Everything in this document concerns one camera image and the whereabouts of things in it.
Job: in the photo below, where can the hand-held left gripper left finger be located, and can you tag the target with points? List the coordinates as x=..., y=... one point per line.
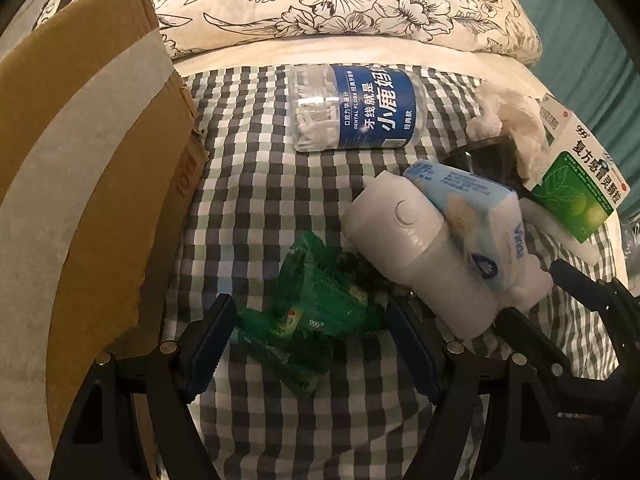
x=210, y=345

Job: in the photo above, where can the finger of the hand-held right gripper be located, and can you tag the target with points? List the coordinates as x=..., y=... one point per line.
x=530, y=332
x=575, y=275

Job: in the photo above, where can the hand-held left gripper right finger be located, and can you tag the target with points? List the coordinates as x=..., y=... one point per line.
x=410, y=345

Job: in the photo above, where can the white block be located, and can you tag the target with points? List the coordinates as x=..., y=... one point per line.
x=555, y=230

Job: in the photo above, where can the green and white medicine box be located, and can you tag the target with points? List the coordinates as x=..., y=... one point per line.
x=575, y=195

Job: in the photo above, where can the bag of green sachets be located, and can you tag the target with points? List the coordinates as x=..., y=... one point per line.
x=310, y=305

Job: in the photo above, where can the light blue tissue pack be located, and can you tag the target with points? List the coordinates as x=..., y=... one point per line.
x=480, y=220

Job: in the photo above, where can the white plastic bottle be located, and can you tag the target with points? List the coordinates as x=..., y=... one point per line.
x=390, y=220

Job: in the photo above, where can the white tissue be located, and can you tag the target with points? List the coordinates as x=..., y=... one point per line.
x=520, y=120

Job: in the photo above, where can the blue label dental floss jar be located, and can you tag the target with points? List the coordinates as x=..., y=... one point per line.
x=380, y=110

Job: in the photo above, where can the brown cardboard box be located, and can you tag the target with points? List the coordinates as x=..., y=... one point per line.
x=45, y=60

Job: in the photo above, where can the grey checked cloth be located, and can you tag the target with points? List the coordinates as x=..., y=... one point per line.
x=250, y=185

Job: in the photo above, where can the teal curtain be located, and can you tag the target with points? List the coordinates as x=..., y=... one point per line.
x=575, y=35

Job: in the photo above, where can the floral print duvet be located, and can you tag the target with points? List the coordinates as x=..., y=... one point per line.
x=350, y=0

